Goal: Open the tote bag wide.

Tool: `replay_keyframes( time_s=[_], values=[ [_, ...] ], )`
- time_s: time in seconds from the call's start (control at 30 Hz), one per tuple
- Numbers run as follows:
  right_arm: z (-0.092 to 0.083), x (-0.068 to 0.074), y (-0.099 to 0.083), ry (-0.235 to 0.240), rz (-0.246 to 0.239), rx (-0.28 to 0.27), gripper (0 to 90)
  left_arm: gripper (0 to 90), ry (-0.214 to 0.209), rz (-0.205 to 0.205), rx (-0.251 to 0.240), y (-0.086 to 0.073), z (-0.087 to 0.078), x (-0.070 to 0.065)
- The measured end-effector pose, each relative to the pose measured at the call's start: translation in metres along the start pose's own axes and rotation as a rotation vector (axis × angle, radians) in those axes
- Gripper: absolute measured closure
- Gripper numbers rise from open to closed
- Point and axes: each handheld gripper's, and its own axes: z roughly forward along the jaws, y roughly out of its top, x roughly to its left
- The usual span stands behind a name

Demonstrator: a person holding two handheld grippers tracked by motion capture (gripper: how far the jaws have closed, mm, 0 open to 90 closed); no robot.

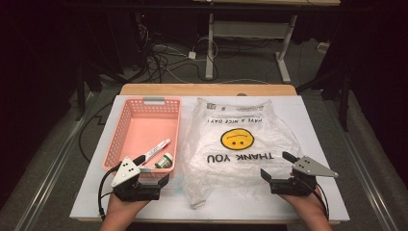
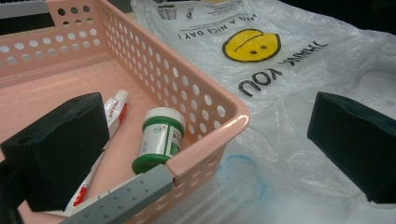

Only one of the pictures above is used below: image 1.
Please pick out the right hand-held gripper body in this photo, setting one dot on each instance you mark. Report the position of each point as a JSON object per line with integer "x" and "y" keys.
{"x": 308, "y": 168}

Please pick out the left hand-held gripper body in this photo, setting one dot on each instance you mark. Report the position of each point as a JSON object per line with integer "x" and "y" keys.
{"x": 126, "y": 173}

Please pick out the small white bottle green label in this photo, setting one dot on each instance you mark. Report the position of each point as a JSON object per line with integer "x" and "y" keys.
{"x": 165, "y": 160}

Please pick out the white marker pen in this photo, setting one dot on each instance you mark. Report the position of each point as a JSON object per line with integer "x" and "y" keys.
{"x": 157, "y": 150}

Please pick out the pink plastic basket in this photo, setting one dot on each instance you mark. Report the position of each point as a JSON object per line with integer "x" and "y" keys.
{"x": 144, "y": 128}

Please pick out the clear plastic bag yellow smiley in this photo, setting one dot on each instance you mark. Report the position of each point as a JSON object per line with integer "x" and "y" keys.
{"x": 208, "y": 150}

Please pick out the person's left hand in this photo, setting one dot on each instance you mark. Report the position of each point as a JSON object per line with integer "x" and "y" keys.
{"x": 122, "y": 210}

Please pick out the person's right hand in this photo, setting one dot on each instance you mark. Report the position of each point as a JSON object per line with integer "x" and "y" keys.
{"x": 309, "y": 207}

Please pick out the white board mat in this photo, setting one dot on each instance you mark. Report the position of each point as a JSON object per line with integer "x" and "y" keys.
{"x": 240, "y": 212}

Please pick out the black metal stand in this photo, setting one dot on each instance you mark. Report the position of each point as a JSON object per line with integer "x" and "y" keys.
{"x": 80, "y": 93}
{"x": 344, "y": 96}

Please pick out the wooden table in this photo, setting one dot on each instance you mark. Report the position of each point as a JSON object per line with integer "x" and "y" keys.
{"x": 192, "y": 89}

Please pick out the white power adapter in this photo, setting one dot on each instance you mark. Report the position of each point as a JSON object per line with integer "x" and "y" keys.
{"x": 192, "y": 55}

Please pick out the metal floor rail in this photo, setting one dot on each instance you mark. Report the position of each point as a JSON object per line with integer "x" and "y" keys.
{"x": 369, "y": 186}
{"x": 57, "y": 160}

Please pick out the white metal desk frame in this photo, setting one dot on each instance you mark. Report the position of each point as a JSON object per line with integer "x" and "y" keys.
{"x": 210, "y": 48}

